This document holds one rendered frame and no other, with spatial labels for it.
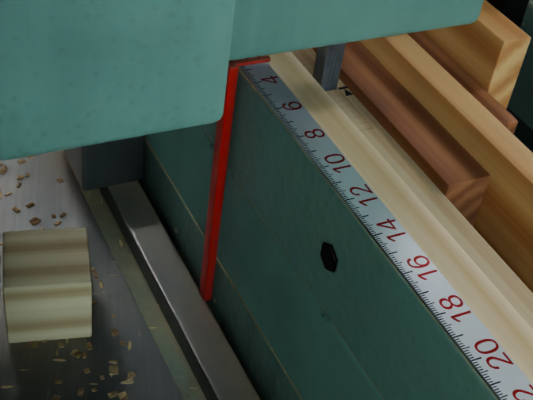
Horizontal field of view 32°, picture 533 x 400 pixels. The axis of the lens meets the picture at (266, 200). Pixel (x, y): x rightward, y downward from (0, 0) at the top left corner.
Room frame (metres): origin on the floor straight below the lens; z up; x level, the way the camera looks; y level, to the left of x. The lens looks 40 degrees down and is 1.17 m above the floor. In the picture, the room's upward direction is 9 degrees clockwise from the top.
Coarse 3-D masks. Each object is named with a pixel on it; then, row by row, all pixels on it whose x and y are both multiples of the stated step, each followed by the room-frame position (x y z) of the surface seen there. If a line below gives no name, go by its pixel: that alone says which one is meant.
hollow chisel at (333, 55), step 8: (320, 48) 0.36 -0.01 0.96; (328, 48) 0.36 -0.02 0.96; (336, 48) 0.36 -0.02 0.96; (344, 48) 0.36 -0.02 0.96; (320, 56) 0.36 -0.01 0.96; (328, 56) 0.36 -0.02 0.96; (336, 56) 0.36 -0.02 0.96; (320, 64) 0.36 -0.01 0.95; (328, 64) 0.36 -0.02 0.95; (336, 64) 0.36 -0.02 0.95; (320, 72) 0.36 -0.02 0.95; (328, 72) 0.36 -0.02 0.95; (336, 72) 0.36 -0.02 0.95; (320, 80) 0.36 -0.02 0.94; (328, 80) 0.36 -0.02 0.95; (336, 80) 0.36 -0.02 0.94; (328, 88) 0.36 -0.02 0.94; (336, 88) 0.36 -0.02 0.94
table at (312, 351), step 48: (192, 144) 0.37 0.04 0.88; (528, 144) 0.40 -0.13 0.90; (192, 192) 0.37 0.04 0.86; (240, 192) 0.33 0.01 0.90; (240, 240) 0.32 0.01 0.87; (240, 288) 0.31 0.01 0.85; (288, 288) 0.28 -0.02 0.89; (288, 336) 0.27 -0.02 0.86; (336, 336) 0.25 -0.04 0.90; (336, 384) 0.24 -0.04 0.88
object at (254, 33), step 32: (256, 0) 0.30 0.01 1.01; (288, 0) 0.31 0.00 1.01; (320, 0) 0.32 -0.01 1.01; (352, 0) 0.32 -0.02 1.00; (384, 0) 0.33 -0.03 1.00; (416, 0) 0.34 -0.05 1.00; (448, 0) 0.35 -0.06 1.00; (480, 0) 0.36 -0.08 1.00; (256, 32) 0.30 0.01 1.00; (288, 32) 0.31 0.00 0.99; (320, 32) 0.32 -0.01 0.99; (352, 32) 0.32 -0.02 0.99; (384, 32) 0.33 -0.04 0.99
